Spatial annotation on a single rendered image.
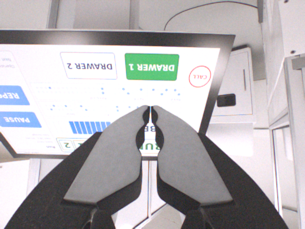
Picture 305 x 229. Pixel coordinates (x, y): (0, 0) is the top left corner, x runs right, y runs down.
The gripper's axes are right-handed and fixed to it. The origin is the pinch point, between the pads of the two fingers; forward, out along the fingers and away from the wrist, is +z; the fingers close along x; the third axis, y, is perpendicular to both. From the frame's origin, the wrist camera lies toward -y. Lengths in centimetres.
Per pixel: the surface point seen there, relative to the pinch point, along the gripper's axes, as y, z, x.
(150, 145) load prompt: 19.9, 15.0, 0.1
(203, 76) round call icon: 1.8, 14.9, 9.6
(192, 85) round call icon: 3.7, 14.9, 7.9
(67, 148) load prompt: 21.3, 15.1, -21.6
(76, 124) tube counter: 13.5, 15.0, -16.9
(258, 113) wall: 143, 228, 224
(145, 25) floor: -7, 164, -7
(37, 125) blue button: 13.8, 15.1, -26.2
